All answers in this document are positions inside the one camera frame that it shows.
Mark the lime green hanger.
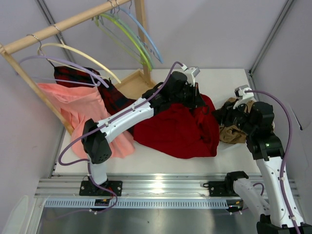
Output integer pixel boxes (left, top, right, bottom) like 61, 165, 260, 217
94, 13, 156, 71

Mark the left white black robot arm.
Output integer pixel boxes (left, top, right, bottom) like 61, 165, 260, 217
81, 67, 205, 186

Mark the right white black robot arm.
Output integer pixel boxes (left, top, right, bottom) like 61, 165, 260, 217
212, 102, 312, 234

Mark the mint green hanger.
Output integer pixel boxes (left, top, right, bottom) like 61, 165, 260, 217
94, 9, 156, 69

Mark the red black plaid skirt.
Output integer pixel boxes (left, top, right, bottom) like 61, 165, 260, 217
54, 66, 136, 115

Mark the lilac hanger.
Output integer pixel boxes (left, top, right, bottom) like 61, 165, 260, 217
18, 55, 109, 88

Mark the light blue hanger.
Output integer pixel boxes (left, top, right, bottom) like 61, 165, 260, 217
118, 0, 164, 64

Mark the pink pleated skirt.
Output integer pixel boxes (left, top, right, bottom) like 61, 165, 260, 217
37, 83, 135, 159

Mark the cream yellow hanger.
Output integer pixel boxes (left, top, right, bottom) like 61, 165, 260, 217
41, 43, 121, 84

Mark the tan garment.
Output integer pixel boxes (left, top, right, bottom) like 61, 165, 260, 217
218, 97, 276, 145

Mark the wooden clothes rack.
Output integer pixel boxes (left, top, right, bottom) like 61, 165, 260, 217
0, 0, 155, 135

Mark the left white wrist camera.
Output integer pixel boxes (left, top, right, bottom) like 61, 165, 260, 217
181, 64, 200, 86

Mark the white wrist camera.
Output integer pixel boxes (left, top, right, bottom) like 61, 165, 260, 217
181, 64, 200, 86
233, 85, 254, 109

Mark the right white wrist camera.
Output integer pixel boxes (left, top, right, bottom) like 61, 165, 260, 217
233, 85, 254, 109

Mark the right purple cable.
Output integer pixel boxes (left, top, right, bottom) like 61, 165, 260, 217
246, 89, 303, 234

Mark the purple cable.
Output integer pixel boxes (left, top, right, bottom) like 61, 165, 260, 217
58, 61, 186, 210
246, 89, 303, 234

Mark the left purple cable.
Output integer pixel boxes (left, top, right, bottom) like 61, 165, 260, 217
58, 61, 186, 210

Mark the white slotted cable duct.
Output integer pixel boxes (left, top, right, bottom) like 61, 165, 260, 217
44, 198, 243, 209

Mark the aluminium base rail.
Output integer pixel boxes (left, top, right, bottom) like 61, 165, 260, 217
34, 173, 299, 198

